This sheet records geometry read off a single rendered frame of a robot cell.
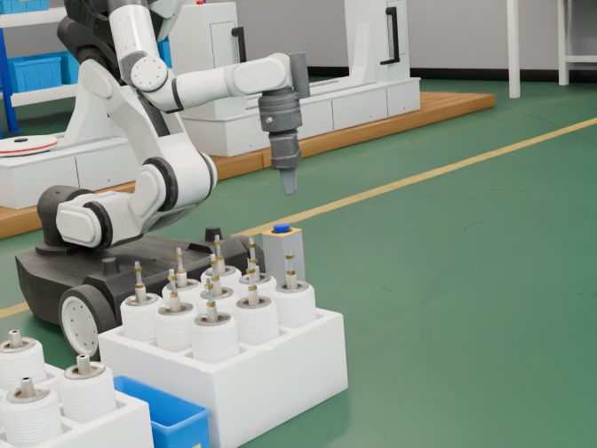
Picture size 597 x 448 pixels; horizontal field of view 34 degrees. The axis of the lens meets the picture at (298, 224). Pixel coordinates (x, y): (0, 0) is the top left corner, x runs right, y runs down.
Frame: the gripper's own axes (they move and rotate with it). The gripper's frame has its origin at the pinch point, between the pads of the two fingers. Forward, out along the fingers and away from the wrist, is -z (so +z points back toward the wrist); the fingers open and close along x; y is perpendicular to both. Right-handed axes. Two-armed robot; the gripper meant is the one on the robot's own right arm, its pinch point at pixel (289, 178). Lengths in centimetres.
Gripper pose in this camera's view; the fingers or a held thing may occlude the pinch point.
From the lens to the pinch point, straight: 212.6
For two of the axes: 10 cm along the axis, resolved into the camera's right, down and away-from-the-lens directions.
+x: 1.0, -2.5, 9.6
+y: -9.9, 1.1, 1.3
